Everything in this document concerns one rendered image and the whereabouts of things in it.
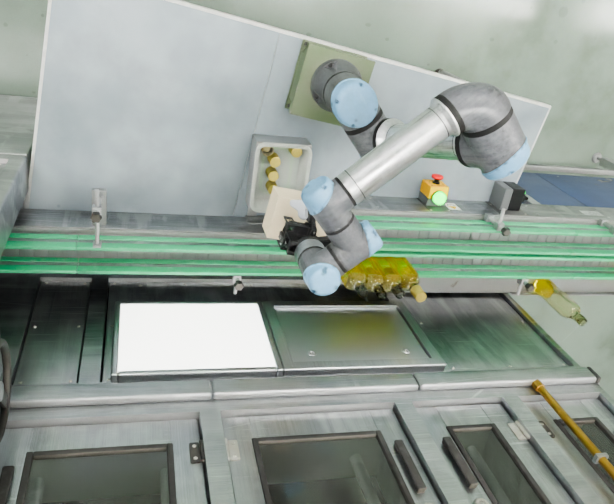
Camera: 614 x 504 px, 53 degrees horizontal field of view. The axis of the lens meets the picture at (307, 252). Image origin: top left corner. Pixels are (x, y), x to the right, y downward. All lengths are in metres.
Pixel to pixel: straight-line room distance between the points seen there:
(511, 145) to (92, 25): 1.12
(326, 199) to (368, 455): 0.62
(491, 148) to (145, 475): 1.01
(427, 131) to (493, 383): 0.79
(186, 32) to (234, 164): 0.41
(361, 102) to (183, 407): 0.88
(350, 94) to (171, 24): 0.54
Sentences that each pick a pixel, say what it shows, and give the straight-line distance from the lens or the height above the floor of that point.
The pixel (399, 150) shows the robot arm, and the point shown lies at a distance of 1.31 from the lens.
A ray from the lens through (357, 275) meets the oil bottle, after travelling 1.82.
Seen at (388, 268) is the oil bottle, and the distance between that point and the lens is 1.90.
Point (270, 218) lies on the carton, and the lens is 1.63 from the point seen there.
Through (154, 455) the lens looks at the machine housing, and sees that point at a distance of 1.45.
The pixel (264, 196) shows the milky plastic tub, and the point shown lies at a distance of 1.98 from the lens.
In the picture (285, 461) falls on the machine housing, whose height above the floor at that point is 1.58.
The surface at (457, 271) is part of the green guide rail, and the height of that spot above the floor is 0.94.
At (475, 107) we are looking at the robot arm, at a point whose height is 1.43.
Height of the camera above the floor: 2.57
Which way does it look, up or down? 59 degrees down
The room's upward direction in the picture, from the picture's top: 153 degrees clockwise
